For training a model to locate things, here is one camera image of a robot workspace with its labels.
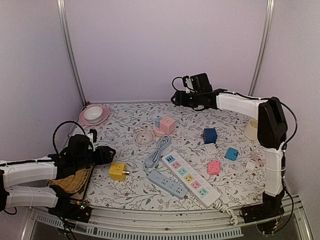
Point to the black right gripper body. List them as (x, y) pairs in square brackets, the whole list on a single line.
[(191, 102)]

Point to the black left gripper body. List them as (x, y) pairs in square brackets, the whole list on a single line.
[(84, 162)]

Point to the dark blue cube socket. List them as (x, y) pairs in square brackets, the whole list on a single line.
[(209, 136)]

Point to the yellow cube socket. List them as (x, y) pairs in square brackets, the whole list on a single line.
[(118, 171)]

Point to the pink cube socket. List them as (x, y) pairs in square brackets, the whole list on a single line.
[(167, 125)]

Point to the round pink socket base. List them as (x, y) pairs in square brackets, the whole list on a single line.
[(158, 132)]

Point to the light blue cube plug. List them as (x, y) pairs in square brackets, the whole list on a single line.
[(231, 154)]

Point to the pink plug adapter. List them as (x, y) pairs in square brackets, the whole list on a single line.
[(214, 167)]

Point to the white power strip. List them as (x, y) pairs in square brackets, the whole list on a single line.
[(206, 193)]

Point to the light blue power strip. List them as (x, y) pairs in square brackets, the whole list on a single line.
[(173, 188)]

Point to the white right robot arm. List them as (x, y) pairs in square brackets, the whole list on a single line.
[(268, 111)]

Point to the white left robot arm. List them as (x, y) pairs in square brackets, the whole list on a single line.
[(15, 191)]

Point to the small white plug adapter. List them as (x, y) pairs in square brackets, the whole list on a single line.
[(250, 166)]

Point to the yellow woven basket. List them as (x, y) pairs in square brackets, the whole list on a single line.
[(73, 183)]

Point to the white bowl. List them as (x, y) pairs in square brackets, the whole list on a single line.
[(93, 114)]

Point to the pink plate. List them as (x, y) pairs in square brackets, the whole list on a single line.
[(106, 113)]

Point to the cream ribbed ceramic mug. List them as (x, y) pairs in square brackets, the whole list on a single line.
[(251, 130)]

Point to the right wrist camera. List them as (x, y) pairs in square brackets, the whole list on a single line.
[(187, 83)]

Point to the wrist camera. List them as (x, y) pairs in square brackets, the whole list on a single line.
[(187, 83), (92, 134)]

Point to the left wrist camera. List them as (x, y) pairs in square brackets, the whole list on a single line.
[(92, 134)]

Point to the aluminium frame post right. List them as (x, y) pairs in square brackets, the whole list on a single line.
[(268, 19)]

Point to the aluminium frame post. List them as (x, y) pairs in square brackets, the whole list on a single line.
[(268, 19), (62, 14)]

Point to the aluminium frame post left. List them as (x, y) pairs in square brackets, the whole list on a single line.
[(62, 14)]

